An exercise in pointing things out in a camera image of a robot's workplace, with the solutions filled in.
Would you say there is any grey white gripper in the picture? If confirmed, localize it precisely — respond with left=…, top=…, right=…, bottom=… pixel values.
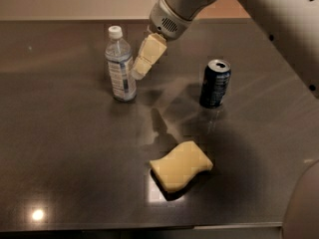
left=132, top=0, right=193, bottom=80

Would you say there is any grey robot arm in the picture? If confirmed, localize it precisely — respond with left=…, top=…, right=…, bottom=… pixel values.
left=133, top=0, right=319, bottom=239

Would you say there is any clear plastic water bottle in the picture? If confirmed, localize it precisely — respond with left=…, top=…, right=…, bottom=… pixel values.
left=105, top=26, right=137, bottom=102

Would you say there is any dark blue pepsi can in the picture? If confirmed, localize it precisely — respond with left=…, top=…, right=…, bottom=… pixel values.
left=199, top=59, right=231, bottom=109

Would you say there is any yellow sponge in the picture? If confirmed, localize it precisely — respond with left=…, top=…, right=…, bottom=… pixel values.
left=150, top=140, right=213, bottom=193

